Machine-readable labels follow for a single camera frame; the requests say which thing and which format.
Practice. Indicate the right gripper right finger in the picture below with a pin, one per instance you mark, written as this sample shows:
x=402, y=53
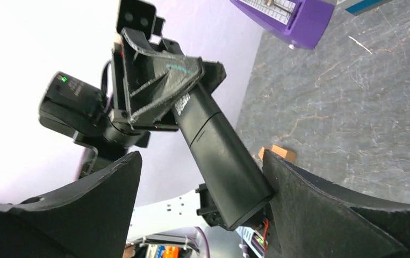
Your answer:
x=315, y=217

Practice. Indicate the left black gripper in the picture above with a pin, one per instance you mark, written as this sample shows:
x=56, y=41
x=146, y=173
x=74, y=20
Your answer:
x=149, y=79

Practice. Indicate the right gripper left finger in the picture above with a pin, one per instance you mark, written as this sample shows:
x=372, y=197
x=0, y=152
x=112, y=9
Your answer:
x=87, y=218

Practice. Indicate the black remote control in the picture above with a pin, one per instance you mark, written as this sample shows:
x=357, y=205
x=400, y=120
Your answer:
x=234, y=181

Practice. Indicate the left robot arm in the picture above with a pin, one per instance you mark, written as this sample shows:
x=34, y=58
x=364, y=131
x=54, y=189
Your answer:
x=83, y=112

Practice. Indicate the orange wooden block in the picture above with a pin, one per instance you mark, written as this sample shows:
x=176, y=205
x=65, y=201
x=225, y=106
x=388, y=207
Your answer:
x=287, y=154

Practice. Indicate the purple metronome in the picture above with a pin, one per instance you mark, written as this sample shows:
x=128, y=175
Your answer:
x=300, y=24

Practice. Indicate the blue white lego bricks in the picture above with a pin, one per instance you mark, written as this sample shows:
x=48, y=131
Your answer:
x=356, y=7

